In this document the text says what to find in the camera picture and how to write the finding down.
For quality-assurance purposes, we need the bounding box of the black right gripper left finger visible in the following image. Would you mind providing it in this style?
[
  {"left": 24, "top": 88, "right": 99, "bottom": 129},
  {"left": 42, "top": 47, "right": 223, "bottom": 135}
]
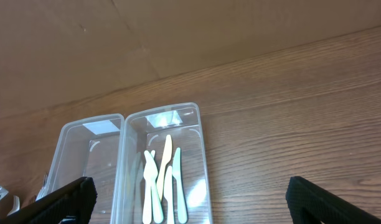
[{"left": 0, "top": 177, "right": 97, "bottom": 224}]

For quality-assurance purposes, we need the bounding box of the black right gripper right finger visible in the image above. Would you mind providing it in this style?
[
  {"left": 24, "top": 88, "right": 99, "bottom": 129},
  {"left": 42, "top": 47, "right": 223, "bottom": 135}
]
[{"left": 286, "top": 176, "right": 381, "bottom": 224}]

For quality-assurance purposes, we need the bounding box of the cream white plastic knife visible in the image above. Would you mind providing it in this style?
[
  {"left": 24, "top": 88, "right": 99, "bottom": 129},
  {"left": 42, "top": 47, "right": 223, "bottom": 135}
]
[{"left": 142, "top": 151, "right": 153, "bottom": 224}]

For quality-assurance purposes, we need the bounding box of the light blue serrated knife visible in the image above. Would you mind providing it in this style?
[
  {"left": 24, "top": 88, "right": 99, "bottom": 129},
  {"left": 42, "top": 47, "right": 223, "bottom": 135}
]
[{"left": 163, "top": 166, "right": 175, "bottom": 224}]

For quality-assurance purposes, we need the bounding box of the yellow plastic knife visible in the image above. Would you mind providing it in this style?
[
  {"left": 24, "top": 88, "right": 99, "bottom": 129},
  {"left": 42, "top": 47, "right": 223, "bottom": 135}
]
[{"left": 156, "top": 134, "right": 172, "bottom": 200}]

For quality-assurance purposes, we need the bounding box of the pale blue plastic knife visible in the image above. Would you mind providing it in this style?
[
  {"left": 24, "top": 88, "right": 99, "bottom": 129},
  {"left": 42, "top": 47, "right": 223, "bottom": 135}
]
[{"left": 172, "top": 147, "right": 188, "bottom": 223}]

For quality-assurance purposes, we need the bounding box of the white plastic fork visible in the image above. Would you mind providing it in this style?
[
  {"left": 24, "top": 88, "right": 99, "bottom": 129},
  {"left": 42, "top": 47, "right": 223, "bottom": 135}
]
[{"left": 35, "top": 173, "right": 48, "bottom": 201}]

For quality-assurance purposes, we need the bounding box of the light blue plastic fork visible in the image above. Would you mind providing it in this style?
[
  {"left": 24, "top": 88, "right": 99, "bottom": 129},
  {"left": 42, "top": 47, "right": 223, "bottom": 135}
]
[{"left": 7, "top": 195, "right": 21, "bottom": 216}]

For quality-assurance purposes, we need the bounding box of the left clear plastic container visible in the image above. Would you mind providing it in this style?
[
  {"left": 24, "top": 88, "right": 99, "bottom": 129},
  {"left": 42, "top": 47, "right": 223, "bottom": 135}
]
[{"left": 43, "top": 114, "right": 125, "bottom": 219}]

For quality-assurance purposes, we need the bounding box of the clear plastic container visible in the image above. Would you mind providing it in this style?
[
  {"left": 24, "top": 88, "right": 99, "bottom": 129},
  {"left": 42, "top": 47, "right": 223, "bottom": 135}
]
[
  {"left": 43, "top": 114, "right": 125, "bottom": 219},
  {"left": 111, "top": 103, "right": 213, "bottom": 223}
]

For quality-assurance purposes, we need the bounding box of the right clear plastic container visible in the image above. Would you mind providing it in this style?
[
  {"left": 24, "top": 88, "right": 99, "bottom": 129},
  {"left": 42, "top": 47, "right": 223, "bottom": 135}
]
[{"left": 111, "top": 103, "right": 213, "bottom": 223}]

